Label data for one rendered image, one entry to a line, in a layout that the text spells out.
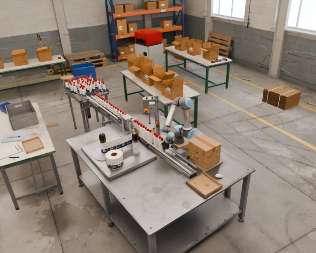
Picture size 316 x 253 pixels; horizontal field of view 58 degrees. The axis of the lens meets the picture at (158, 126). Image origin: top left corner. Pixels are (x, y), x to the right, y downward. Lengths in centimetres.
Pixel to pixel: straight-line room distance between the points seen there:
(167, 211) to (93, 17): 889
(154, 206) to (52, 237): 161
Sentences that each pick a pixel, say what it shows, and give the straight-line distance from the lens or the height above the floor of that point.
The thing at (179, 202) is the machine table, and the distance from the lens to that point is 300.
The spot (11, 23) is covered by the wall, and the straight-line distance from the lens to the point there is 1054.
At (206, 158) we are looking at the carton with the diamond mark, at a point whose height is 102.
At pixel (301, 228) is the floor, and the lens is 419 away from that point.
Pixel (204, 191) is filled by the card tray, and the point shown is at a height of 83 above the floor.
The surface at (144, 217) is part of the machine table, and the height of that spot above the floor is 83.
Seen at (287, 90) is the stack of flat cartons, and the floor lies 31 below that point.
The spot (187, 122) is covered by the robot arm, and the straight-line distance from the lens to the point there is 356.
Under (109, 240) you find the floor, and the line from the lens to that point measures 384.
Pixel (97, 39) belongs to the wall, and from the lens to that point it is 1108.
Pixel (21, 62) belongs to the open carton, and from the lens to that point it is 858.
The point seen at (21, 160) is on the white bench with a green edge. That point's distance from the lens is 415.
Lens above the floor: 293
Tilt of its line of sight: 29 degrees down
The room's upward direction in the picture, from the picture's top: 3 degrees counter-clockwise
